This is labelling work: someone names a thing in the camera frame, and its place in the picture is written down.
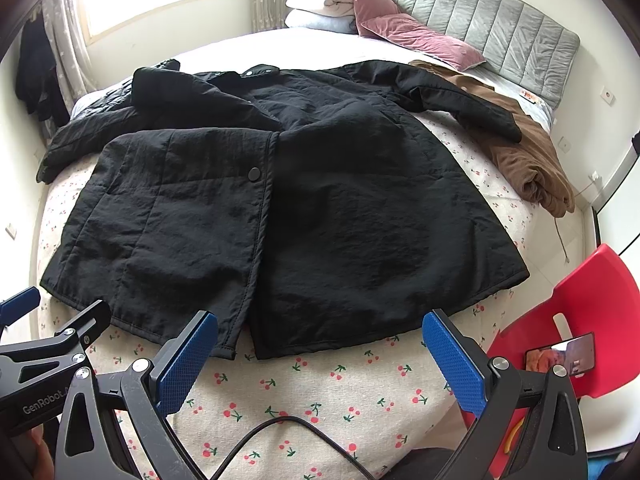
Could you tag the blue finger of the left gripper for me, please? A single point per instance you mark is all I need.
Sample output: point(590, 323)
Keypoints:
point(19, 305)
point(84, 328)

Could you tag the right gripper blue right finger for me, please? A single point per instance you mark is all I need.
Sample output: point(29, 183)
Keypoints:
point(460, 360)

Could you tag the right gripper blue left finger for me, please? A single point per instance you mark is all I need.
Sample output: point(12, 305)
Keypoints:
point(179, 362)

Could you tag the black padded coat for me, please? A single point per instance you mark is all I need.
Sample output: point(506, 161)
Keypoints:
point(309, 207)

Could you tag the dark hanging clothes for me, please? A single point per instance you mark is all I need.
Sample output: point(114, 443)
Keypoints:
point(36, 82)

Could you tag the person's left hand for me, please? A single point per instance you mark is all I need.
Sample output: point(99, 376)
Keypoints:
point(44, 466)

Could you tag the smartphone on chair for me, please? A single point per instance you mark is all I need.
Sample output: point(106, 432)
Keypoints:
point(560, 354)

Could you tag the red plastic chair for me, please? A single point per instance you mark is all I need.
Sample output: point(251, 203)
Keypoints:
point(596, 307)

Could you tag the black quilted down jacket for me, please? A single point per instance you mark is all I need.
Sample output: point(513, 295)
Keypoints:
point(128, 130)

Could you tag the brown garment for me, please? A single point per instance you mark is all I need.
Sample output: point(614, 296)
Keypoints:
point(531, 166)

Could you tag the left beige curtain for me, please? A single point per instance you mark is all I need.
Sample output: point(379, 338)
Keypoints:
point(62, 24)

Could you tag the small orange white packet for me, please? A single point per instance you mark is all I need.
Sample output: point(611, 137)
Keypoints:
point(530, 97)

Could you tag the white bed sheet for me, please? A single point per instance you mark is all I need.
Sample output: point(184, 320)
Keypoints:
point(310, 49)

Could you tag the grey padded headboard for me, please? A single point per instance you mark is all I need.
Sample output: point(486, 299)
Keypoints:
point(518, 42)

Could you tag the light blue pillow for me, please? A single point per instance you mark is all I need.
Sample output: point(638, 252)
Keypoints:
point(304, 19)

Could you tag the pink velvet pillow back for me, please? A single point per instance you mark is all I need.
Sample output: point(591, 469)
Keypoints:
point(366, 10)

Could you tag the folded cream blanket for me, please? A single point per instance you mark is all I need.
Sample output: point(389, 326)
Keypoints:
point(330, 8)

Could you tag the white wall socket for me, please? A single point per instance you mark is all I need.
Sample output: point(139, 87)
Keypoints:
point(607, 96)

